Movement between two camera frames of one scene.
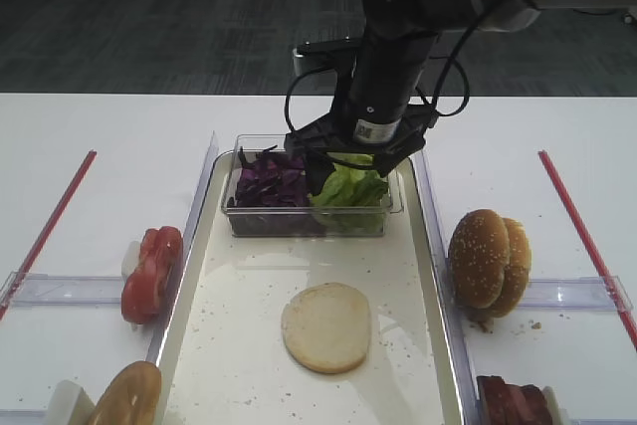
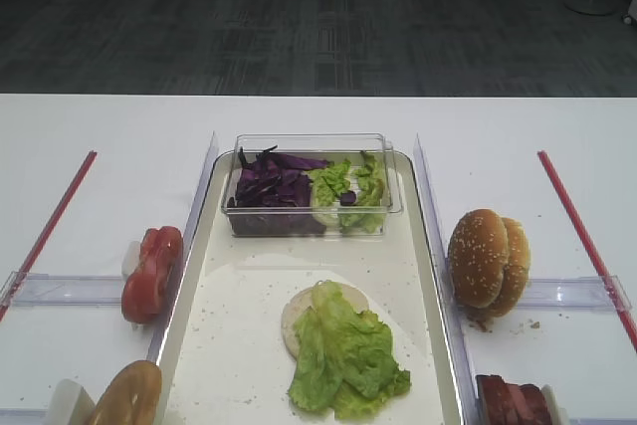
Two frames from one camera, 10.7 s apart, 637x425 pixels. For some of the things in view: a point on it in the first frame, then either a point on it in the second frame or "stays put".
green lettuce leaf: [351, 186] -> [346, 359]
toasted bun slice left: [131, 396] stays put
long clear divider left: [188, 238] stays put
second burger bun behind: [519, 274] stays put
